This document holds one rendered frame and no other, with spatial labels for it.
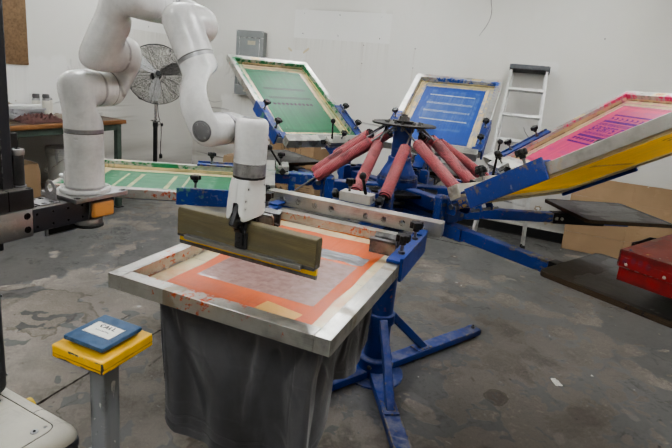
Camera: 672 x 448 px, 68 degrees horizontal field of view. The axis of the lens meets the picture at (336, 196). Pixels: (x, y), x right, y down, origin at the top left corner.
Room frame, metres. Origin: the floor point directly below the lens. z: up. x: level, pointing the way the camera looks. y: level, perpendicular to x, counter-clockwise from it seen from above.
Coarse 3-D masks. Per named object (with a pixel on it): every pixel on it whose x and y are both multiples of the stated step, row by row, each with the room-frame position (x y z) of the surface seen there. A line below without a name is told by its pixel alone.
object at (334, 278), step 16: (336, 240) 1.61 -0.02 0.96; (368, 256) 1.48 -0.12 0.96; (320, 272) 1.31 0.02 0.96; (336, 272) 1.32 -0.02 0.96; (352, 272) 1.34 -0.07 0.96; (256, 288) 1.17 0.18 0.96; (272, 288) 1.18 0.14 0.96; (288, 288) 1.19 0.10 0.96; (304, 288) 1.20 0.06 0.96; (320, 288) 1.21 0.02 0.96; (336, 288) 1.22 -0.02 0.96; (256, 304) 1.08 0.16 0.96; (288, 304) 1.10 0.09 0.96; (304, 304) 1.11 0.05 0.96; (320, 304) 1.11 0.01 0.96; (304, 320) 1.03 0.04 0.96
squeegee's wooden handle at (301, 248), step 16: (192, 208) 1.17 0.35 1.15; (192, 224) 1.17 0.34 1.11; (208, 224) 1.15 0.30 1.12; (224, 224) 1.13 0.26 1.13; (256, 224) 1.11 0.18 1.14; (224, 240) 1.13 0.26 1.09; (256, 240) 1.10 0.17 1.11; (272, 240) 1.08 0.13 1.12; (288, 240) 1.07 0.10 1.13; (304, 240) 1.05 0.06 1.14; (320, 240) 1.06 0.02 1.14; (272, 256) 1.08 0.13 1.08; (288, 256) 1.07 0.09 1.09; (304, 256) 1.05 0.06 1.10; (320, 256) 1.07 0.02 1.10
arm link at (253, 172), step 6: (234, 168) 1.10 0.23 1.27; (240, 168) 1.09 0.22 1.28; (246, 168) 1.09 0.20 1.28; (252, 168) 1.09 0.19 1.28; (258, 168) 1.10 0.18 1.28; (264, 168) 1.11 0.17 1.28; (234, 174) 1.10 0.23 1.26; (240, 174) 1.09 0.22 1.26; (246, 174) 1.09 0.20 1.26; (252, 174) 1.09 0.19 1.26; (258, 174) 1.10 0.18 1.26; (264, 174) 1.12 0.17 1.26
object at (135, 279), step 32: (320, 224) 1.72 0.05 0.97; (352, 224) 1.69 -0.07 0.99; (160, 256) 1.23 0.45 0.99; (192, 256) 1.34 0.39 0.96; (128, 288) 1.08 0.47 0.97; (160, 288) 1.05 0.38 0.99; (384, 288) 1.22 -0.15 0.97; (224, 320) 0.98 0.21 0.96; (256, 320) 0.95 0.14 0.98; (288, 320) 0.95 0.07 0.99; (352, 320) 1.00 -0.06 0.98; (320, 352) 0.90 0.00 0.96
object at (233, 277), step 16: (224, 256) 1.37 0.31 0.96; (192, 272) 1.23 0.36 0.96; (208, 272) 1.24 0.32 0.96; (224, 272) 1.25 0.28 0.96; (240, 272) 1.26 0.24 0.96; (256, 272) 1.27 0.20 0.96; (272, 272) 1.28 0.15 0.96; (192, 288) 1.14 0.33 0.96; (208, 288) 1.14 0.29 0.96; (224, 288) 1.15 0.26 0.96; (240, 288) 1.16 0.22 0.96
